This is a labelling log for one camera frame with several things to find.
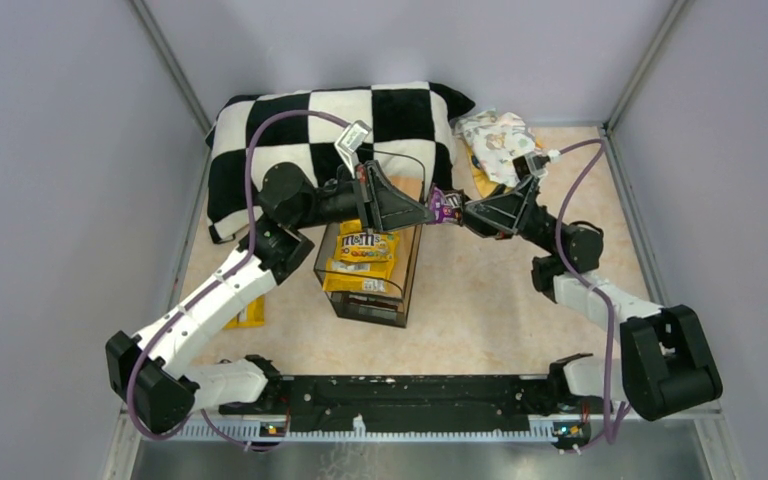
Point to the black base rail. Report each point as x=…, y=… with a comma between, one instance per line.
x=491, y=408

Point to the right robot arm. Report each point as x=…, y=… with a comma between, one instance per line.
x=657, y=360

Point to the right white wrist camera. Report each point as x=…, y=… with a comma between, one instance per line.
x=534, y=164

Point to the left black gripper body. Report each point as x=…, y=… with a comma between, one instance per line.
x=364, y=196

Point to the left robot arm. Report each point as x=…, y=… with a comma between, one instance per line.
x=152, y=370

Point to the yellow cloth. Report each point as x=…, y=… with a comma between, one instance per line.
x=491, y=159

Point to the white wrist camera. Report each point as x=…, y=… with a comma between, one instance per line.
x=534, y=164
x=351, y=139

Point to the black white checkered pillow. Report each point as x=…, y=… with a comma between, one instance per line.
x=411, y=137

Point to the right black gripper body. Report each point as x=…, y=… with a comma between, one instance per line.
x=529, y=203

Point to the yellow peanut M&M bag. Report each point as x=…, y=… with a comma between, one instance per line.
x=366, y=247

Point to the yellow candy bag left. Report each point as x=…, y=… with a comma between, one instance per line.
x=252, y=316

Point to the yellow candy bag on shelf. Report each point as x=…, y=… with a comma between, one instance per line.
x=357, y=277

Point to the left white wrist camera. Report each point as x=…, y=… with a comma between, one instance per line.
x=351, y=139

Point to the purple M&M candy bag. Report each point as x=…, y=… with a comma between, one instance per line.
x=446, y=206

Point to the patterned white cloth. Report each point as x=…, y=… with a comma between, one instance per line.
x=490, y=121

